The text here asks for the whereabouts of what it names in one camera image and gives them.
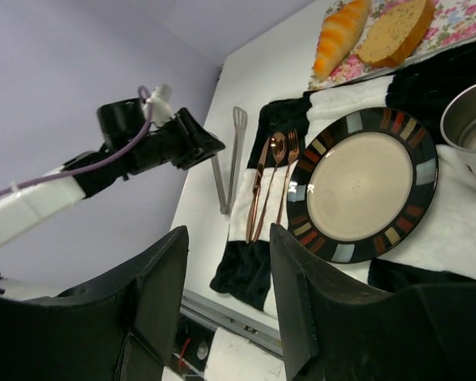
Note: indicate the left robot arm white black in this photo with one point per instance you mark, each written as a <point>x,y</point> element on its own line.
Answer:
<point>139,134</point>

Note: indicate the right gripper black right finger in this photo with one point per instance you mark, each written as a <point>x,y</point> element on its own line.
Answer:
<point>333,327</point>

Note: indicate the black white checkered cloth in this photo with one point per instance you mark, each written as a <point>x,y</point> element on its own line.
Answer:
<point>441,249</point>

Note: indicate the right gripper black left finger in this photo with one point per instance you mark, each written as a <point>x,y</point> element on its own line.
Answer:
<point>120,325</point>

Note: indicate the floral tray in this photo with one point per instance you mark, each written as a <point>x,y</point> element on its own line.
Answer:
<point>453,22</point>

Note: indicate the copper fork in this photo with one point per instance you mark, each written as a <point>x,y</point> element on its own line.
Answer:
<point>294,150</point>

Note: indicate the dark rimmed ceramic plate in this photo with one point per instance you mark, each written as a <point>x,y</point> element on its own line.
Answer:
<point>362,185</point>

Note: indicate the copper spoon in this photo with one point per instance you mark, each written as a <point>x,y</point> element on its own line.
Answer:
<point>278,148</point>

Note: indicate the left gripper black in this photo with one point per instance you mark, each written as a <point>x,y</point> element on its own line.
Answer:
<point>184,143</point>

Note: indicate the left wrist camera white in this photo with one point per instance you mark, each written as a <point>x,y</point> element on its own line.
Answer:
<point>160,99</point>

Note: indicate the orange striped croissant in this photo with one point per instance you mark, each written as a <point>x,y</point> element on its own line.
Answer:
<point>339,35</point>

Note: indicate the copper knife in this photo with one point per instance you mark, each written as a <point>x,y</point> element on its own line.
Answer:
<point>256,191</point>

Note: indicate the aluminium rail frame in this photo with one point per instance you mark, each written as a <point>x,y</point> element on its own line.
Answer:
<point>199,210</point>

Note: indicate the steel tongs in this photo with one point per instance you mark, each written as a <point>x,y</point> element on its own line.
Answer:
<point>226,200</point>

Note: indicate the brown bread slice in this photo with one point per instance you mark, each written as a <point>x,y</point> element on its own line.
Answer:
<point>396,34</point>

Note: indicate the steel cup with white sleeve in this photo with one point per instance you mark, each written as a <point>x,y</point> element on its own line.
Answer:
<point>458,127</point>

